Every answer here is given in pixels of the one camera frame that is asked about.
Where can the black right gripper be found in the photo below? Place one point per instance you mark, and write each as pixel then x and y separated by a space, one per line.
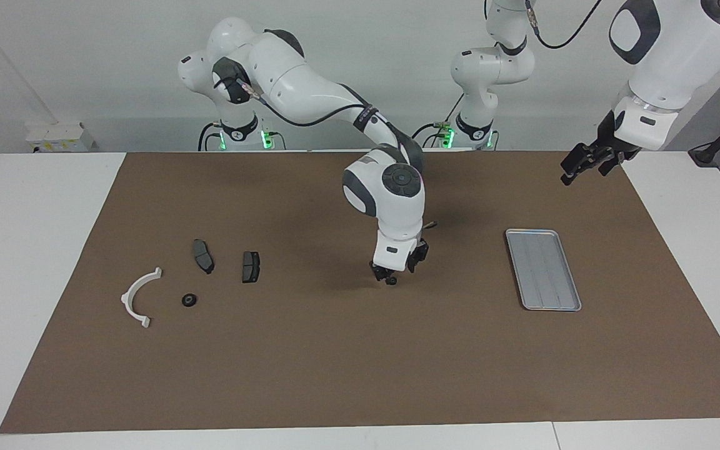
pixel 418 256

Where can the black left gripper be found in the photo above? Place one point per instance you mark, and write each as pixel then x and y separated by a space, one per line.
pixel 610 147

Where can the large black bearing gear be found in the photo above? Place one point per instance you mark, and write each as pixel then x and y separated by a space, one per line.
pixel 189 300

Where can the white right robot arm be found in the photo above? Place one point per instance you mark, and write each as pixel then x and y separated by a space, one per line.
pixel 391 206

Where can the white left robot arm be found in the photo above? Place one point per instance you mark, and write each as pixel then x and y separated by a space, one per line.
pixel 679 50

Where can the silver metal tray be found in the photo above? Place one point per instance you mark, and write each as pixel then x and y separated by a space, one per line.
pixel 544 275

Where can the brown table mat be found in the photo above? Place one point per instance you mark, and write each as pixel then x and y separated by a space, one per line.
pixel 360 344

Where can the short rectangular brake pad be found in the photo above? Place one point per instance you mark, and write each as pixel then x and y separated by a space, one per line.
pixel 250 267

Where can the long curved brake pad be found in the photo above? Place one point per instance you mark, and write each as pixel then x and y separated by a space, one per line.
pixel 202 256

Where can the white power strip box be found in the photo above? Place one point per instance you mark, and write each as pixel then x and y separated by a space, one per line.
pixel 60 137

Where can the white semicircular bracket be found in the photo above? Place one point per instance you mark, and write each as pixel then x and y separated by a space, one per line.
pixel 126 301

